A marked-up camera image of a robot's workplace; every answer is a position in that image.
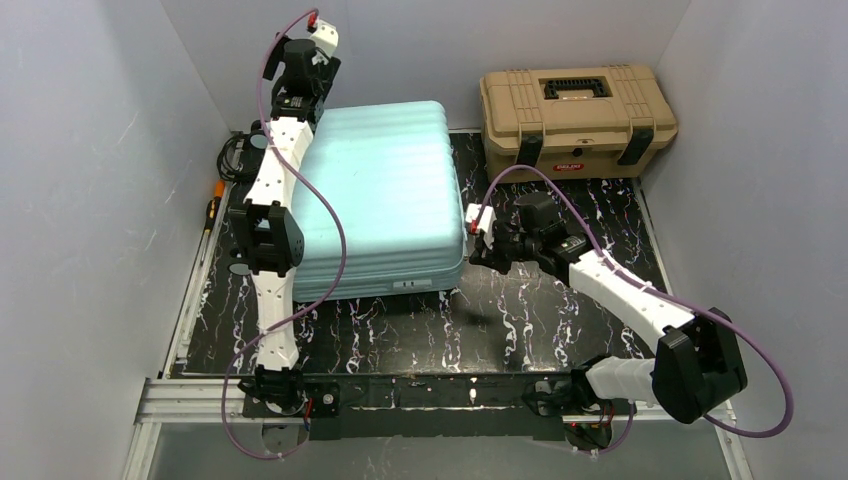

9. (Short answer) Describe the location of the orange handled screwdriver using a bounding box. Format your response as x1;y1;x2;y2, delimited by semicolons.
199;180;226;266

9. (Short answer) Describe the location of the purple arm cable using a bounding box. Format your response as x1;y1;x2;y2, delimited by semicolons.
220;7;348;462
468;164;795;458

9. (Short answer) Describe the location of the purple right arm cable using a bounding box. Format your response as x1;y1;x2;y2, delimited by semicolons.
468;164;795;458

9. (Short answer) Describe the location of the black coiled cable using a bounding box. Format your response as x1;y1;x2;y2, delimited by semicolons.
217;131;266;183

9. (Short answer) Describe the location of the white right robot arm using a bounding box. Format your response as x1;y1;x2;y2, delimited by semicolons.
465;192;748;424

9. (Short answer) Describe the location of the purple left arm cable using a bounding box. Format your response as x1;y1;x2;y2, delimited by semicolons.
220;7;348;462

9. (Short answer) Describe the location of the tan plastic toolbox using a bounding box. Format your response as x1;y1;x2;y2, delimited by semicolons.
479;64;678;183

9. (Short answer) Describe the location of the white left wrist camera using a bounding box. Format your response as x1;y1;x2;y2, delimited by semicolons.
307;15;340;58

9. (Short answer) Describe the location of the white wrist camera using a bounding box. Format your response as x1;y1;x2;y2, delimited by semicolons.
307;15;340;58
465;203;496;249

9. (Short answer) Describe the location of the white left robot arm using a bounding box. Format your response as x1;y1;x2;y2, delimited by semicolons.
228;34;340;372

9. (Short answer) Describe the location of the light blue suitcase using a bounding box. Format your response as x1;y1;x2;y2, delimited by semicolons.
292;100;466;303

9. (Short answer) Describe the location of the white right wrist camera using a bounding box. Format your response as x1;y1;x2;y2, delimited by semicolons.
465;203;496;249

